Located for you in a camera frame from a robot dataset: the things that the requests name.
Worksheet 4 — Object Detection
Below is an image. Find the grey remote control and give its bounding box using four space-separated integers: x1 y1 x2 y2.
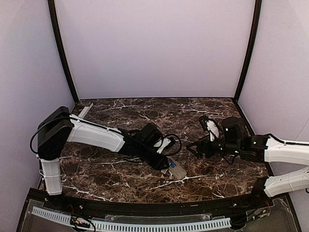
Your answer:
168 157 187 180

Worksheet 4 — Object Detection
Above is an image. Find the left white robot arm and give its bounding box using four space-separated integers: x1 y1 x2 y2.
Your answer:
34 106 169 196

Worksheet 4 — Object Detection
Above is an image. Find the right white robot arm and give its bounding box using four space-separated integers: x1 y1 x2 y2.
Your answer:
186 115 309 199

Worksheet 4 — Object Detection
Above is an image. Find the small white bar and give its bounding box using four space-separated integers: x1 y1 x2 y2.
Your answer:
78 102 93 118

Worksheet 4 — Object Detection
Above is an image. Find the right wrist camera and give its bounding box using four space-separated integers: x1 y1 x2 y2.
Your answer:
198 115 221 142

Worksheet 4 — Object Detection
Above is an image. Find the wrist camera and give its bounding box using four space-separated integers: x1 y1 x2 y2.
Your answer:
198 115 221 142
154 138 175 154

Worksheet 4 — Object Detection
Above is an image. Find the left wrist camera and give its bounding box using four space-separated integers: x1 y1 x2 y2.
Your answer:
154 138 175 154

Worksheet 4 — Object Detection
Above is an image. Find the right grey cable duct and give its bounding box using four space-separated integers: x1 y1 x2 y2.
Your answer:
91 217 232 231

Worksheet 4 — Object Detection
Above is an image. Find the grey cable duct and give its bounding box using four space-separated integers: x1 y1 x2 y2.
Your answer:
91 217 232 231
31 206 71 226

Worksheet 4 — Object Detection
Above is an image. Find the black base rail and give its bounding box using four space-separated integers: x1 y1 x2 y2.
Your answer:
27 188 270 218

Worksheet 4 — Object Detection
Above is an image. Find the left grey cable duct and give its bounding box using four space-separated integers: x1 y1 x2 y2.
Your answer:
31 206 71 226

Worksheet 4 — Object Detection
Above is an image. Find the right black frame post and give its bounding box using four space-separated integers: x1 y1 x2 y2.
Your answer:
233 0 262 102

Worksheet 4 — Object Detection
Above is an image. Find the black frame post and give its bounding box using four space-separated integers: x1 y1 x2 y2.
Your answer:
233 0 262 102
47 0 79 104

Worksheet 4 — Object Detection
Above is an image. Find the left black frame post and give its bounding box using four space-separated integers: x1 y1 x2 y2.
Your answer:
47 0 79 104

